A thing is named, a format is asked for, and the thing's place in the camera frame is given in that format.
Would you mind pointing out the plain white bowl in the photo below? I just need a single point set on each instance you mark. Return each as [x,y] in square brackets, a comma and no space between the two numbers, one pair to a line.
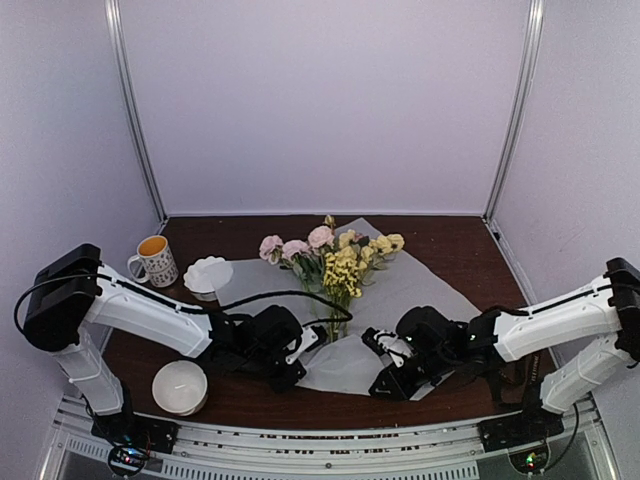
[180,388]

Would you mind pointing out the left aluminium frame post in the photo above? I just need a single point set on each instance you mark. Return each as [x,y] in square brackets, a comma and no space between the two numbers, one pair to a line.
[116,32]

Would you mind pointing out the aluminium frame post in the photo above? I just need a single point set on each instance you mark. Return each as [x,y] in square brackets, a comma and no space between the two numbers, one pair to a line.
[527,69]
[116,32]

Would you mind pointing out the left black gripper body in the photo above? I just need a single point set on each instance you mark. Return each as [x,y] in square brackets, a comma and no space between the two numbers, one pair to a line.
[260,361]

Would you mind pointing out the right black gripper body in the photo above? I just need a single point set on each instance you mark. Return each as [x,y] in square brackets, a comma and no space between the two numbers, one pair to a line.
[405,388]

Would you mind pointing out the pink rose stem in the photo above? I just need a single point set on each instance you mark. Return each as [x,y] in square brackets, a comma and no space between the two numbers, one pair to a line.
[322,240]

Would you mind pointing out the translucent white wrapping paper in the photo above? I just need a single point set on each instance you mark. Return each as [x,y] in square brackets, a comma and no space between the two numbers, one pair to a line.
[347,365]

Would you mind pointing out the yellow patterned cup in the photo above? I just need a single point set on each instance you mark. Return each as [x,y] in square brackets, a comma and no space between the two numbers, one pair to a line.
[153,262]

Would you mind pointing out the aluminium front rail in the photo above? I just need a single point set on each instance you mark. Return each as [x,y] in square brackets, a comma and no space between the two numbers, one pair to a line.
[452,450]

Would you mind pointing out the pink flower stem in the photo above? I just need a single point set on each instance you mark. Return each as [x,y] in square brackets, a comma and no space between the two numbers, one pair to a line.
[272,247]

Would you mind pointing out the right aluminium frame post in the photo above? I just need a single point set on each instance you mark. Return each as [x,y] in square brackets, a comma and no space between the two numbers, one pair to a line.
[527,69]

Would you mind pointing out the small yellow flower sprig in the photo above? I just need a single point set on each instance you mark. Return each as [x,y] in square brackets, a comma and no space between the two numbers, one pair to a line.
[341,283]

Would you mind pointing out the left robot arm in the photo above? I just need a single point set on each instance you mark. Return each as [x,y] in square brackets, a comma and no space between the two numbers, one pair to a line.
[78,289]

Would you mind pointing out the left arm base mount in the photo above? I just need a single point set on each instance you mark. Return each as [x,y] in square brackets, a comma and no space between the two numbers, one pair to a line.
[141,432]

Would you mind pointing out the white scalloped bowl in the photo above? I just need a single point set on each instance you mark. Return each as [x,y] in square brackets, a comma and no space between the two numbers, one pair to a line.
[206,276]

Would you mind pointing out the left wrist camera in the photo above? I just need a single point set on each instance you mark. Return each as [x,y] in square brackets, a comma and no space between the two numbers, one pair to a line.
[310,338]

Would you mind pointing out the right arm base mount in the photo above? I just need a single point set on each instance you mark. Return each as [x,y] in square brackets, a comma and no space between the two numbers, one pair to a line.
[519,429]

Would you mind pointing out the yellow blossom stem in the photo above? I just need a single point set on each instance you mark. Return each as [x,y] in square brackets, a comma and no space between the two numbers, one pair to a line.
[374,252]

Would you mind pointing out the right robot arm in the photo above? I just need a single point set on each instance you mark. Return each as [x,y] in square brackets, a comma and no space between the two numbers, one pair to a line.
[426,346]

